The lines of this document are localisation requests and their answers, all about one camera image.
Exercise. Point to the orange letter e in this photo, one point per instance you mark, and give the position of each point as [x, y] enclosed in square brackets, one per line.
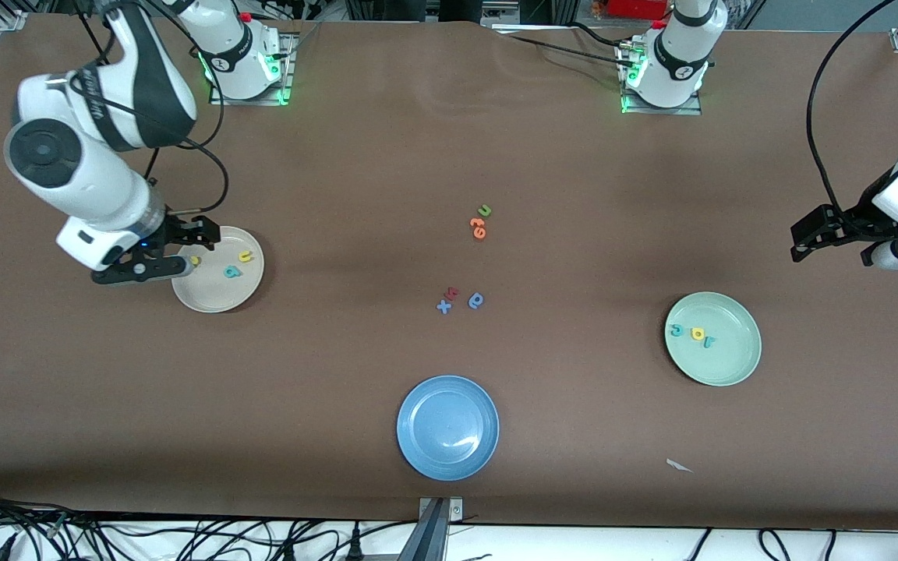
[479, 227]

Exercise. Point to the beige brown plate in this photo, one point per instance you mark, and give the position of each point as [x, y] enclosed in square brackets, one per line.
[219, 292]

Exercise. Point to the red box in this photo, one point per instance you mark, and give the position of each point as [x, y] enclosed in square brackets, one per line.
[636, 8]

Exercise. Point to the black power plug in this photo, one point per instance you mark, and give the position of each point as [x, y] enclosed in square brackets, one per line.
[355, 549]
[288, 555]

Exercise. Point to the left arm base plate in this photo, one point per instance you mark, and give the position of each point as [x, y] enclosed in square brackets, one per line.
[683, 111]

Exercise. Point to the brown table cover sheet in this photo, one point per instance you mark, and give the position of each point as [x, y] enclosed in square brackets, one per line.
[106, 389]

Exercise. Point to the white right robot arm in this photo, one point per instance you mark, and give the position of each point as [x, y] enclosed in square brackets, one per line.
[83, 171]

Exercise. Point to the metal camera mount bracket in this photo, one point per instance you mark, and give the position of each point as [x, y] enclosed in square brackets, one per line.
[437, 530]

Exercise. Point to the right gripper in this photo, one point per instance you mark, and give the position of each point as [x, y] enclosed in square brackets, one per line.
[177, 231]

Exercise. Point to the blue letter a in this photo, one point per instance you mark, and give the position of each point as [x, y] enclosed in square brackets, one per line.
[476, 300]

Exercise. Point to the white paper scrap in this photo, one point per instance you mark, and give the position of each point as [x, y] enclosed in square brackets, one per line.
[679, 465]

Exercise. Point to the green plate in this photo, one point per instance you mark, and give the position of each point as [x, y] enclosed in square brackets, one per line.
[722, 362]

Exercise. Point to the teal letter b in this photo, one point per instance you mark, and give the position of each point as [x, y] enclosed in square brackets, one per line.
[232, 271]

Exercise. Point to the blue plate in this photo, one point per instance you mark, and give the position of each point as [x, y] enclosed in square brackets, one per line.
[447, 428]

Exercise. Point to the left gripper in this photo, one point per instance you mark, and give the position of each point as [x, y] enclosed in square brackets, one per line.
[859, 220]

